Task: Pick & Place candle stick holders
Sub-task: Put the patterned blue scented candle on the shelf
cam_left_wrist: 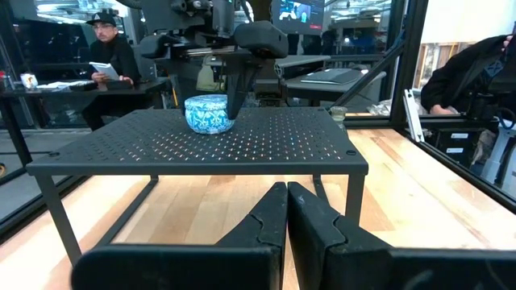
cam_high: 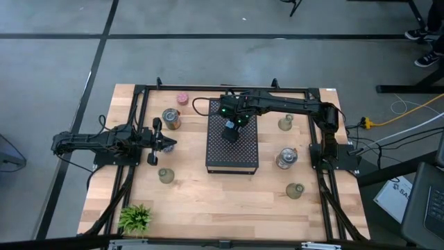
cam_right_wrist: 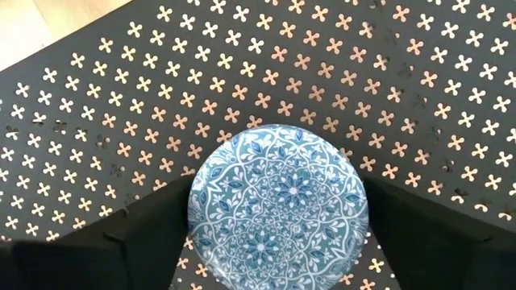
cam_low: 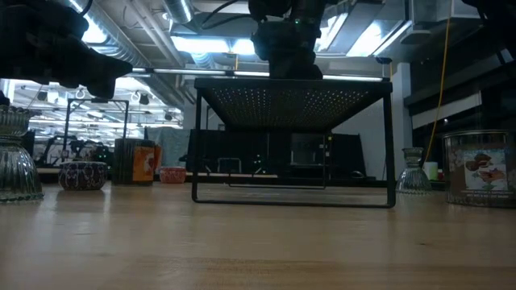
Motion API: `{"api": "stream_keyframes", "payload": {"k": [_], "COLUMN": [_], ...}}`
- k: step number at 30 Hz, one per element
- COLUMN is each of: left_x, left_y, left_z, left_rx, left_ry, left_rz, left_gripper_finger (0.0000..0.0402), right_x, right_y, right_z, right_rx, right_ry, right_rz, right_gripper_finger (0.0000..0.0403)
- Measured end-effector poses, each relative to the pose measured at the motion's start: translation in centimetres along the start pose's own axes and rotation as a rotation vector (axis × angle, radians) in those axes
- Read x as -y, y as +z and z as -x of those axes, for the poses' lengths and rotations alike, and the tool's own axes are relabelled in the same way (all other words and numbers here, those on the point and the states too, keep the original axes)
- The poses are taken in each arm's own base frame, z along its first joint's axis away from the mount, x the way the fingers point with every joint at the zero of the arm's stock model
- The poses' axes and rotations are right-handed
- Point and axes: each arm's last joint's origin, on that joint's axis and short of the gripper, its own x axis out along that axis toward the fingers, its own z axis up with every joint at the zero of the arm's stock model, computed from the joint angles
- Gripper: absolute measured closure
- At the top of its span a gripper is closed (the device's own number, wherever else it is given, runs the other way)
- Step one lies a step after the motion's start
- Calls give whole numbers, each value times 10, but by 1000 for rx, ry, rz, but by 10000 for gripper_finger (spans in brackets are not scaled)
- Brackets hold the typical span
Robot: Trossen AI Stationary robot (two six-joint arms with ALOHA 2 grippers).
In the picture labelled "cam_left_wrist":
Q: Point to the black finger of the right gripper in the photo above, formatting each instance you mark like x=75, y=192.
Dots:
x=242, y=80
x=157, y=46

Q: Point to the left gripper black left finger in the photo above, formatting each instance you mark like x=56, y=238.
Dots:
x=258, y=241

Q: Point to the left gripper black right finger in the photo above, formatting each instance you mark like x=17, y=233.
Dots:
x=322, y=249

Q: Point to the blue patterned candle tin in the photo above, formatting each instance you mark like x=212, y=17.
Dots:
x=205, y=117

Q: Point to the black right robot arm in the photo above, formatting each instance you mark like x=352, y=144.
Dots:
x=157, y=14

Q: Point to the person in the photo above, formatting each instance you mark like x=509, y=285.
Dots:
x=113, y=56
x=463, y=72

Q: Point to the black office desk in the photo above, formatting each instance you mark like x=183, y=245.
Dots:
x=133, y=86

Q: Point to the white notebook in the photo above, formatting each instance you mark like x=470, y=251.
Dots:
x=105, y=70

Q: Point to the black perforated metal shelf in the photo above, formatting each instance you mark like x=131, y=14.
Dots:
x=242, y=141

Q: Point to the grey desk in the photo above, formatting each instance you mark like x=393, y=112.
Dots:
x=314, y=92

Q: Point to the dark closed laptop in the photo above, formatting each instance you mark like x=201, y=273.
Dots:
x=334, y=76

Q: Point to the wall display screen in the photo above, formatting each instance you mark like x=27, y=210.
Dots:
x=298, y=16

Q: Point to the silver metal bracket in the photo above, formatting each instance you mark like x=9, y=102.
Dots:
x=413, y=117

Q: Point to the black aluminium table frame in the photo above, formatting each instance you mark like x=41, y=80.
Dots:
x=407, y=60

